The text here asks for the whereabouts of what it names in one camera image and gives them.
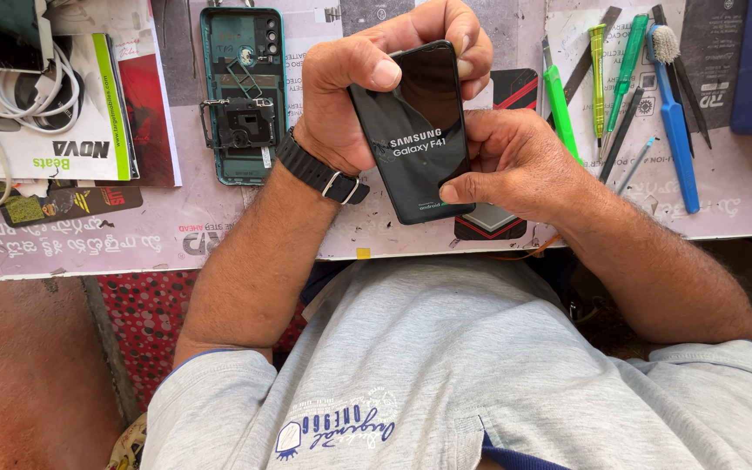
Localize person's left hand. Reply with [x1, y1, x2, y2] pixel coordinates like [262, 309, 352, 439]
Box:
[293, 0, 494, 177]

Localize person's right hand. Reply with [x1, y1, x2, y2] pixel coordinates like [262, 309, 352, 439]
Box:
[438, 107, 590, 227]

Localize black smartphone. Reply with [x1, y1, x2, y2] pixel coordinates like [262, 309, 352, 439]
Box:
[348, 40, 477, 227]

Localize black wrist watch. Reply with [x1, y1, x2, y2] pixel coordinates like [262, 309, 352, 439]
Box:
[275, 127, 371, 206]

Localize green utility knife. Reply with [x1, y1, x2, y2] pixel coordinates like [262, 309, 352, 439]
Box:
[540, 35, 584, 165]

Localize black and red packet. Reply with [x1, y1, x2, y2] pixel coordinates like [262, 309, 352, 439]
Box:
[453, 68, 540, 242]

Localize black spudger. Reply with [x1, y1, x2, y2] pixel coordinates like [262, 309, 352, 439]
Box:
[597, 87, 646, 185]

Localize teal phone back cover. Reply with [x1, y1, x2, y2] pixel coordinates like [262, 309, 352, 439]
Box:
[199, 7, 289, 187]

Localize thin grey pick tool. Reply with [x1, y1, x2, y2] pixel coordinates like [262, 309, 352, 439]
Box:
[615, 136, 657, 196]

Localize yellow-green screwdriver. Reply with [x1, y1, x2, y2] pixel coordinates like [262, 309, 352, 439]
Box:
[587, 23, 608, 149]

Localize green screwdriver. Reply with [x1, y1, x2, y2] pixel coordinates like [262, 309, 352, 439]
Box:
[600, 13, 650, 159]

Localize blue toothbrush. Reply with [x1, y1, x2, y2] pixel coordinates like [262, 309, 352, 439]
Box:
[645, 24, 702, 215]

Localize black tweezers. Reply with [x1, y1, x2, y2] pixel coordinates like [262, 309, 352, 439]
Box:
[651, 4, 714, 159]

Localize red booklet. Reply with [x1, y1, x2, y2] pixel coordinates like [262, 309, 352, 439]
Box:
[112, 26, 183, 189]

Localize printed work mat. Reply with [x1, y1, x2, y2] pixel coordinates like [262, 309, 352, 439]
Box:
[0, 0, 752, 284]

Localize grey printed t-shirt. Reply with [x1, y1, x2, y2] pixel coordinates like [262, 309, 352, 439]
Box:
[140, 255, 752, 470]

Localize white and green box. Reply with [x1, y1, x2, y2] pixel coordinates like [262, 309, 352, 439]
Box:
[0, 33, 133, 183]

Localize black printed sticker packet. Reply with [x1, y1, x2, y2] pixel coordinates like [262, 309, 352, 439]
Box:
[0, 179, 144, 228]

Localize red dotted cloth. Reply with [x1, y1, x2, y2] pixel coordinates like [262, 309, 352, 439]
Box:
[97, 269, 308, 413]

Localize dark teal box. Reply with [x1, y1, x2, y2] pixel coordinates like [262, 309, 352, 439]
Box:
[0, 0, 55, 74]

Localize orange wire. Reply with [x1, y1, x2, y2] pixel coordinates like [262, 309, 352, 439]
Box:
[486, 233, 565, 262]

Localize black phone inner frame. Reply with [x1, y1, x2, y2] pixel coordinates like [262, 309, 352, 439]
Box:
[199, 97, 279, 150]

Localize white coiled cable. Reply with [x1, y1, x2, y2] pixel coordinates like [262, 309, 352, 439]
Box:
[0, 42, 83, 213]

